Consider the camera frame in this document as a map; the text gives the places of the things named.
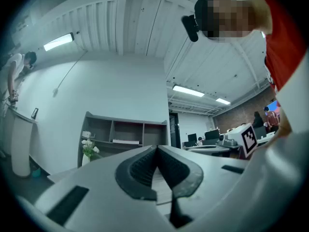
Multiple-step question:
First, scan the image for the teal bin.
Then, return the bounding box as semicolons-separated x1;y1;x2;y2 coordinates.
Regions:
30;166;42;179

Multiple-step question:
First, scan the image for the round white table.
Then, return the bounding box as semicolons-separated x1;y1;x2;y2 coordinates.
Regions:
187;145;230;157

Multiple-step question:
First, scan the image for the grey shelf unit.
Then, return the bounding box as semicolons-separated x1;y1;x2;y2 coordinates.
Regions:
77;111;170;169

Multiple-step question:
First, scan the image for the white wall cable with plug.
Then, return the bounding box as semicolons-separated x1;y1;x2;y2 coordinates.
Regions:
52;50;89;98

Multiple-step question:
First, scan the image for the black head camera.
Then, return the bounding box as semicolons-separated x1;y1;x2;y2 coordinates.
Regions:
181;14;201;43

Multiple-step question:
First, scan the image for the white vase with white flowers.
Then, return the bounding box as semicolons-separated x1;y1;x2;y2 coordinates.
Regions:
81;139;102;167

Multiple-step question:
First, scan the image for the bright wall screen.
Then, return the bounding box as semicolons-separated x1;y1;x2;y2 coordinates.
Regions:
266;100;282;117

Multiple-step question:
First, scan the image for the dark door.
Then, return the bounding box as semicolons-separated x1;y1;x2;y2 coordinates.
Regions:
169;112;182;150

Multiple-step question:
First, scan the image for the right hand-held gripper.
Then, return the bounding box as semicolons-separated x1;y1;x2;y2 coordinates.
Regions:
217;123;257;159

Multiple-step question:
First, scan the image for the person's head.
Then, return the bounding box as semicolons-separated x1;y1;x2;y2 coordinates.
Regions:
194;0;273;42

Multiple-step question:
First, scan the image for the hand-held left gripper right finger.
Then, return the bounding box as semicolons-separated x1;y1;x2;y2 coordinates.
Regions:
156;145;250;230

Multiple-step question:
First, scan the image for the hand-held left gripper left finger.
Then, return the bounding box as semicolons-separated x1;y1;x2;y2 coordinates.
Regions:
35;145;174;232

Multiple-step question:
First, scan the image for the long ceiling light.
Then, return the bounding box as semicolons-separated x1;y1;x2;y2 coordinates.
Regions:
215;97;232;106
172;84;206;98
42;32;75;52

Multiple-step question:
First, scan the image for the red t-shirt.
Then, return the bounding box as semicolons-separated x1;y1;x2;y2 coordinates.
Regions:
254;0;309;93

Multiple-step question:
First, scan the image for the person's right forearm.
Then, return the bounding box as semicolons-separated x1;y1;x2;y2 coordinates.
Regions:
257;90;309;152

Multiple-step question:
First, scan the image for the white trash bin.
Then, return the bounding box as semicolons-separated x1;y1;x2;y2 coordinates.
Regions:
5;102;40;178

